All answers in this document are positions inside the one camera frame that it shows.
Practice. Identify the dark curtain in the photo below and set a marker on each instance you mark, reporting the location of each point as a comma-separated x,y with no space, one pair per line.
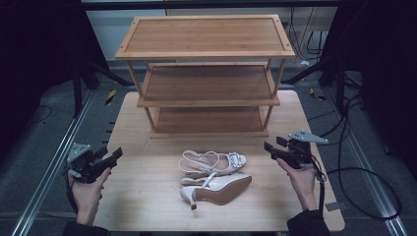
36,49
383,65

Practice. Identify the metal floor rail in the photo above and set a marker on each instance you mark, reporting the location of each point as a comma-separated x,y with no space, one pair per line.
52,164
370,183

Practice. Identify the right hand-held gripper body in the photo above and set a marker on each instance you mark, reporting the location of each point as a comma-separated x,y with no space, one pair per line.
296,154

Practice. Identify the yellow and black tape piece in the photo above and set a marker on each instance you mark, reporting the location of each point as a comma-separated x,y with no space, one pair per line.
317,95
110,96

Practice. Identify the grey tape piece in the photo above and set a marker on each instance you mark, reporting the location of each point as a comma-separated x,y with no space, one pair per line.
336,206

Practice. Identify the white plug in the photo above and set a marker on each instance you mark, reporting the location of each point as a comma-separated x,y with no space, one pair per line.
305,62

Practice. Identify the person's left hand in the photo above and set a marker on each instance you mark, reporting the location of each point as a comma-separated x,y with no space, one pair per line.
87,196

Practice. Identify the white high-heeled slingback shoe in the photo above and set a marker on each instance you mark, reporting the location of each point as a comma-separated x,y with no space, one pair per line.
226,190
226,164

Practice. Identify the black metal stand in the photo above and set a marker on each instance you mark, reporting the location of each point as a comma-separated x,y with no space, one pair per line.
341,88
77,91

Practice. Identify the person's right hand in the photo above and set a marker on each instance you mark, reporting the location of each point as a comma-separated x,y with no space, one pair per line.
303,185

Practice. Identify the wooden three-tier shoe rack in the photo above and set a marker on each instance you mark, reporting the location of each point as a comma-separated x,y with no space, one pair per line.
206,36

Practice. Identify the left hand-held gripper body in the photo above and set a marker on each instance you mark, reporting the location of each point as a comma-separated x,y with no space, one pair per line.
82,164

